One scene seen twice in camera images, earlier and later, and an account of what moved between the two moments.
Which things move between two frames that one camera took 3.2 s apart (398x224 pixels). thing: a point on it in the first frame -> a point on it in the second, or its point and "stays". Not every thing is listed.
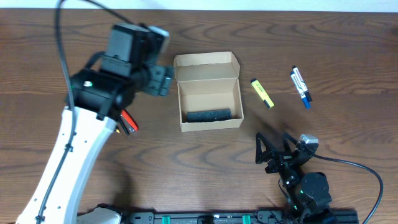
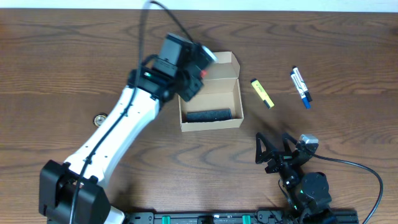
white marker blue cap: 300,90 stays
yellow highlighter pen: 266,99 stays
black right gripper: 282,158 stays
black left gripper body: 151,80 -> 185,88
